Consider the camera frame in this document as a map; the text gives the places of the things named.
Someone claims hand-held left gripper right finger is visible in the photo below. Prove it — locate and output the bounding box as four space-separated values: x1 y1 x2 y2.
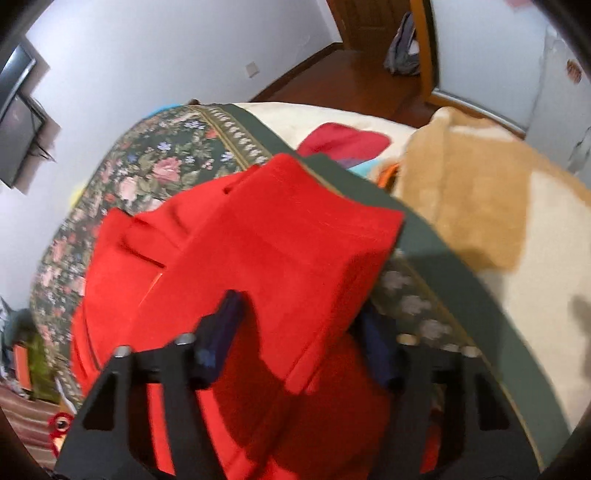
353 307 541 480

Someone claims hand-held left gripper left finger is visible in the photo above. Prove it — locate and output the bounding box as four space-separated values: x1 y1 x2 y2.
53 290 247 480

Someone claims orange object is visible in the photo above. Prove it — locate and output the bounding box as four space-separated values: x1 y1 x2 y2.
376 164 400 188

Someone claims tan fleece blanket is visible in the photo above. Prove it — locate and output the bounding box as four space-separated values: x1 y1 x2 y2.
392 107 591 273

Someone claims green covered side table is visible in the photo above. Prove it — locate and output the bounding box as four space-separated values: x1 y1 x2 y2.
27 333 62 403

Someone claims red and yellow garment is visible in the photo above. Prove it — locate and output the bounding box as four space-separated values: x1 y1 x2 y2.
48 412 75 456

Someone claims dark floral blanket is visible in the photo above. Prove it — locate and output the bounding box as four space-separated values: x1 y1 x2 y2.
30 104 573 467

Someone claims orange box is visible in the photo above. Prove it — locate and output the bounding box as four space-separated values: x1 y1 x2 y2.
13 344 34 392

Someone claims striped rug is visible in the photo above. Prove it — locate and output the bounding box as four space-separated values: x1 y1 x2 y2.
0 382 62 468

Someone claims white cabinet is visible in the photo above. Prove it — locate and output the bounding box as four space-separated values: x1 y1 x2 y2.
525 23 591 172

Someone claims grey hanging bag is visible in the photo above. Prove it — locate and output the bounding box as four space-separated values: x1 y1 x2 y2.
384 13 422 77

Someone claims wooden door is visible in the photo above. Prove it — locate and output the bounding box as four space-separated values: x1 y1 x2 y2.
328 0 416 52

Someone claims small black wall screen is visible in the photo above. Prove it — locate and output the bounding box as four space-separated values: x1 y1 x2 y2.
0 92 48 190

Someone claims wooden door frame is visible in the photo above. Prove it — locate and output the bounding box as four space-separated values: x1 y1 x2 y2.
410 0 440 101

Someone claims wall-mounted black television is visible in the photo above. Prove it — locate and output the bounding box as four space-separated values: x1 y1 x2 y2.
0 44 38 121

